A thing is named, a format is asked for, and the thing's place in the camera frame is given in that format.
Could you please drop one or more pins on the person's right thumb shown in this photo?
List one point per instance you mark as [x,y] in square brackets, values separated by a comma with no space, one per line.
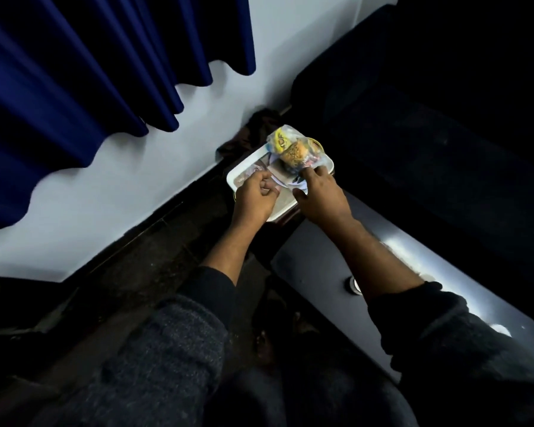
[301,196]

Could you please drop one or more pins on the round metal knob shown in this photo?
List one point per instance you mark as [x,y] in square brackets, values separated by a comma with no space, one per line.
[352,285]

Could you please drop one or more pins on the blue curtain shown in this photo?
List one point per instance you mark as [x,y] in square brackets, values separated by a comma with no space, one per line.
[71,84]

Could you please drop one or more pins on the person's right hand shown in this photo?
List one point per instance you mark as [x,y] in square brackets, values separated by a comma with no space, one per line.
[325,202]

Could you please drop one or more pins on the person's left forearm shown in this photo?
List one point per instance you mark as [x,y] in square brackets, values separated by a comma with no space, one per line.
[222,253]

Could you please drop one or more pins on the white plastic tray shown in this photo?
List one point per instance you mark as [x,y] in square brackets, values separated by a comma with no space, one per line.
[242,173]

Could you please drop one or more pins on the person's left fingers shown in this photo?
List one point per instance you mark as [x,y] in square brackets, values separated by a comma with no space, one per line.
[263,182]

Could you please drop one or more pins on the dark crumpled cloth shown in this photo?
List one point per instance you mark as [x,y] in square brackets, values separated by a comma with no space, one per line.
[249,135]

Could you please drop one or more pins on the person's left hand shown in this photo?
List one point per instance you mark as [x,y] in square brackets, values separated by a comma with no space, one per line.
[249,204]

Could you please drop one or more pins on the clear plastic snack bag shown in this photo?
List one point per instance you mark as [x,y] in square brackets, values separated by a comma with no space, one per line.
[293,151]

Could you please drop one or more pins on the person's right forearm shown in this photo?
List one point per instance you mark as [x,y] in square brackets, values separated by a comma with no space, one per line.
[374,262]

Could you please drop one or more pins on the person's leg in dark trousers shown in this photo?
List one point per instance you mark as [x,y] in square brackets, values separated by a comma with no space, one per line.
[311,391]

